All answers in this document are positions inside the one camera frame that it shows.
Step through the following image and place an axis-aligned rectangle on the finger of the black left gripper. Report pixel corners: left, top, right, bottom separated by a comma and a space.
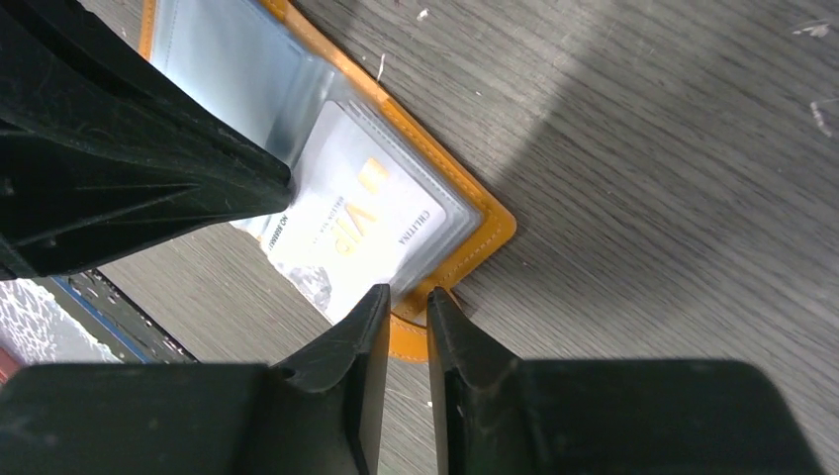
1, 1, 293, 280

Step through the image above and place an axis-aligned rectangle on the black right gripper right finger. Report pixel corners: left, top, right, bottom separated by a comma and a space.
426, 287, 523, 474

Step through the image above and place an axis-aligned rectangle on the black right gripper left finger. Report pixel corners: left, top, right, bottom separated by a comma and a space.
265, 284, 391, 474

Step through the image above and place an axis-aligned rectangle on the orange leather card holder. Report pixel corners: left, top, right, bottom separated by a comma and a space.
140, 1, 516, 363

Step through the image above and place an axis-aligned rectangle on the silver VIP credit card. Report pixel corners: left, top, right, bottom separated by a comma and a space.
260, 101, 446, 324

